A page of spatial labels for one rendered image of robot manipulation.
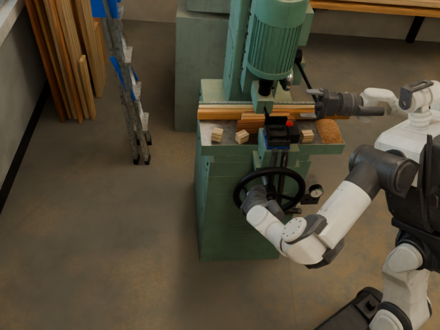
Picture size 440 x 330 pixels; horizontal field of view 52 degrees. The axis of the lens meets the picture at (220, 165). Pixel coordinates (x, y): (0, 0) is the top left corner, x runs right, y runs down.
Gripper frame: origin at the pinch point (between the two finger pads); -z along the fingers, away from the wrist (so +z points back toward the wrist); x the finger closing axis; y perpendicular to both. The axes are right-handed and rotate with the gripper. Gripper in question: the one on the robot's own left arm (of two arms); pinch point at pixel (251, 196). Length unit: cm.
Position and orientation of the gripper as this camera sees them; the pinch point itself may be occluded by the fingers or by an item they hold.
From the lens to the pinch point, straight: 164.6
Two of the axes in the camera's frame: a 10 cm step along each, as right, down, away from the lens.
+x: 4.9, -8.5, -2.0
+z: 1.3, 3.0, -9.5
